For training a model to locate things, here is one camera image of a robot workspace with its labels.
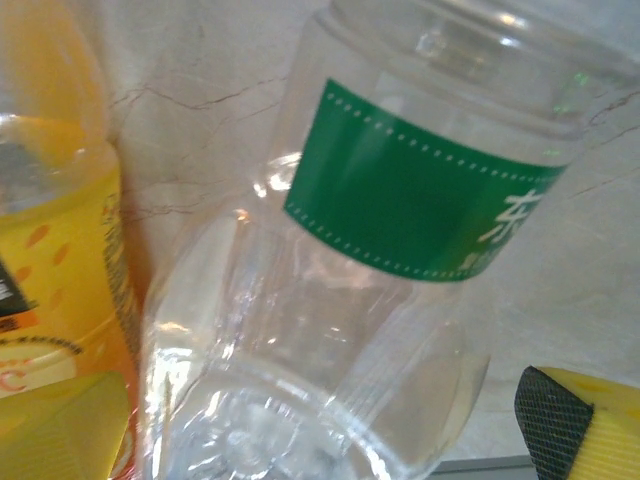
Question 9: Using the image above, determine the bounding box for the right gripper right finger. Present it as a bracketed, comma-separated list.
[513, 365, 640, 480]

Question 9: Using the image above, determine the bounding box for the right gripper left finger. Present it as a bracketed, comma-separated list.
[0, 369, 132, 480]

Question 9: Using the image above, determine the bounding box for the orange juice bottle yellow label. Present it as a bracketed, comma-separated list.
[0, 0, 151, 480]

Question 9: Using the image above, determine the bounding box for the clear bottle green label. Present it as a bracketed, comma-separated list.
[139, 0, 640, 480]

